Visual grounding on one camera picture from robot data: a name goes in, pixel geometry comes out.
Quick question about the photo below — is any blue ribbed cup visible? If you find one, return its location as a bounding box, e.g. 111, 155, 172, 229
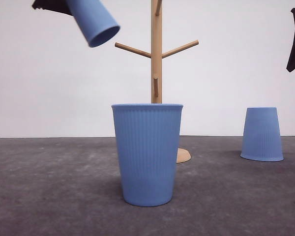
112, 104, 183, 207
240, 107, 284, 162
67, 0, 120, 48

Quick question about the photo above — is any wooden cup tree stand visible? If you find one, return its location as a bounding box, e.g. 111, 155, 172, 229
115, 0, 199, 164

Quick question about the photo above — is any dark grey table mat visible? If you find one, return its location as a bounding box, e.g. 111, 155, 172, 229
0, 135, 295, 236

